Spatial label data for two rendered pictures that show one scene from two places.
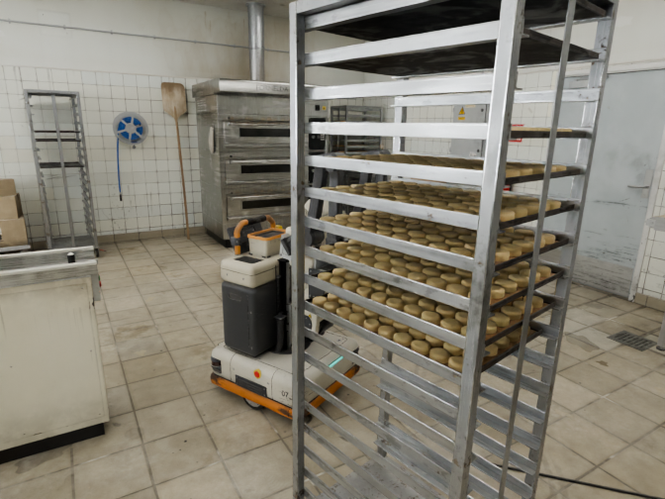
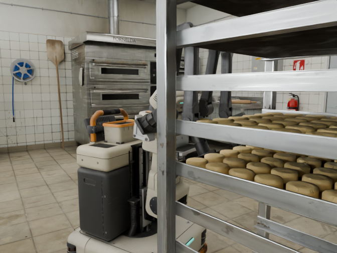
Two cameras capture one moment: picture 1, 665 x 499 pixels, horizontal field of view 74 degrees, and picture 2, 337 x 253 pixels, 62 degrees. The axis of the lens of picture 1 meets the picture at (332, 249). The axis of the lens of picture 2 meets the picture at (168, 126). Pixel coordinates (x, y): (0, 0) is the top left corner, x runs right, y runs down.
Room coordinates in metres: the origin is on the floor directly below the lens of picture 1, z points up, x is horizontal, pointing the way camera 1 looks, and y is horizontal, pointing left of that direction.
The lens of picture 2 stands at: (0.72, 0.11, 1.13)
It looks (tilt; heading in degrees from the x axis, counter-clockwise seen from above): 8 degrees down; 359
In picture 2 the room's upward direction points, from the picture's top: straight up
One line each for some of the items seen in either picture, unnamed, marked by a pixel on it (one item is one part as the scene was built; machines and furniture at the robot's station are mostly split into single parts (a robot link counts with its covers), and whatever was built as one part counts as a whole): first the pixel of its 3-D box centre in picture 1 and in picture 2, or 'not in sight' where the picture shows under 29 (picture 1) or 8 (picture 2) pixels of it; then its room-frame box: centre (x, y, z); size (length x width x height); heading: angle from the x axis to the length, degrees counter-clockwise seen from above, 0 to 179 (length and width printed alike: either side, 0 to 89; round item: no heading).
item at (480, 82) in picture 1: (387, 89); not in sight; (1.10, -0.12, 1.59); 0.64 x 0.03 x 0.03; 42
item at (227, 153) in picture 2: not in sight; (229, 154); (1.42, -0.06, 0.96); 0.05 x 0.05 x 0.02
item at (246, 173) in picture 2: (344, 313); (241, 175); (1.25, -0.04, 0.96); 0.05 x 0.05 x 0.02
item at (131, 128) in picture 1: (133, 156); (24, 90); (5.76, 2.56, 1.10); 0.41 x 0.17 x 1.10; 121
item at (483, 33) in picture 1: (389, 48); not in sight; (1.10, -0.12, 1.68); 0.64 x 0.03 x 0.03; 42
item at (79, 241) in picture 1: (62, 175); not in sight; (5.04, 3.06, 0.93); 0.64 x 0.51 x 1.78; 34
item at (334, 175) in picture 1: (335, 204); (191, 78); (1.94, -0.01, 1.18); 0.11 x 0.06 x 0.43; 147
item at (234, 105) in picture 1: (265, 164); (120, 95); (6.11, 0.92, 1.00); 1.56 x 1.20 x 2.01; 121
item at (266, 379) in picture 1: (286, 360); (139, 244); (2.37, 0.26, 0.16); 0.67 x 0.64 x 0.25; 57
